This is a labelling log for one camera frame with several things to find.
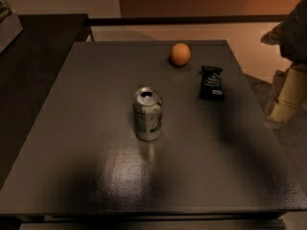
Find silver green 7up can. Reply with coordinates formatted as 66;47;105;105
132;86;163;141

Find black snack packet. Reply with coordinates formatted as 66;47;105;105
200;66;224;101

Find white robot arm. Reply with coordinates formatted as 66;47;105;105
261;0;307;128

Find orange fruit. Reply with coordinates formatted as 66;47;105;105
170;43;191;67

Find grey box on side table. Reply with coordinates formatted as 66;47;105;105
0;0;23;53

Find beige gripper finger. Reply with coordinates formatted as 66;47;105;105
264;63;307;128

